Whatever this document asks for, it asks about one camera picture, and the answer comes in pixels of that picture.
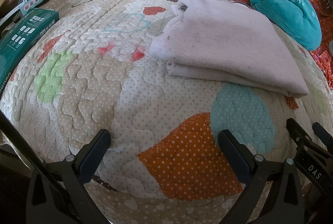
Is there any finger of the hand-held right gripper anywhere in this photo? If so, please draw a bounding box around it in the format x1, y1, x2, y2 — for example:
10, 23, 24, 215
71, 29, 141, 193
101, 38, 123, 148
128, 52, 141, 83
313, 122, 333, 149
286, 118, 313, 152

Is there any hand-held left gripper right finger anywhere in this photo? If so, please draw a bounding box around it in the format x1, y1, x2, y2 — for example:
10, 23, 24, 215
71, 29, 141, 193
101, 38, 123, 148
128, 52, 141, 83
219, 129, 305, 224

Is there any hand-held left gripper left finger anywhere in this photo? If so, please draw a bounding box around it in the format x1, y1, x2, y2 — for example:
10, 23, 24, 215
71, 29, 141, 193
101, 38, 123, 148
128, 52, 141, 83
26, 129, 111, 224

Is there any white towel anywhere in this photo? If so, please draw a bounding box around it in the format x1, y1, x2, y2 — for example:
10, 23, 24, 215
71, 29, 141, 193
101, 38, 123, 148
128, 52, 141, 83
149, 0, 309, 98

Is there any patchwork quilted bedspread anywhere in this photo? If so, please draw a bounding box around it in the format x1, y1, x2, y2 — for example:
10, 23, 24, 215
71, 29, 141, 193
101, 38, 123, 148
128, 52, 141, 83
0, 0, 333, 224

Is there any teal plush cloth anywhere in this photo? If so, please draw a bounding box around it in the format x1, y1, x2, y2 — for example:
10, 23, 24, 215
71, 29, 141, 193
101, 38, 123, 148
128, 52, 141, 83
250, 0, 322, 51

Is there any green cardboard box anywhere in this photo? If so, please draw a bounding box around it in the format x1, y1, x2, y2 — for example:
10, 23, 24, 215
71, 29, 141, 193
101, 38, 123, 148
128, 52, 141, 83
0, 8, 60, 89

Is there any white box with coloured dots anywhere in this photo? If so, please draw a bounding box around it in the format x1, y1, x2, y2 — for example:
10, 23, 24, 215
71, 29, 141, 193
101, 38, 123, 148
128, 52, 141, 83
19, 0, 58, 16

